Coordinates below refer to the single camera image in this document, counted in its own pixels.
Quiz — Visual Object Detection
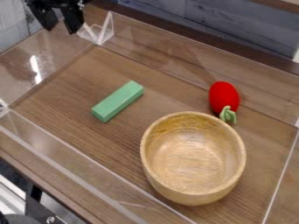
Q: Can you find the red plush strawberry toy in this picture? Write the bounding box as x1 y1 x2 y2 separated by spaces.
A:
209 81 240 123

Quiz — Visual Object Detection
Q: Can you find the brown wooden bowl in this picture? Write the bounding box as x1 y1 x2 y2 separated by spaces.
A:
140 111 247 206

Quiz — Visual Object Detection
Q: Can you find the clear acrylic corner bracket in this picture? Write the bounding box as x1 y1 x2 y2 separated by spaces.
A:
77 11 115 46

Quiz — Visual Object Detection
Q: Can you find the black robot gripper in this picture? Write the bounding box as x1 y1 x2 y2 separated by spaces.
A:
24 0 91 34

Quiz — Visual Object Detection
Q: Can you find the green rectangular block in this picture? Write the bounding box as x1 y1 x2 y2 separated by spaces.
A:
91 80 144 123

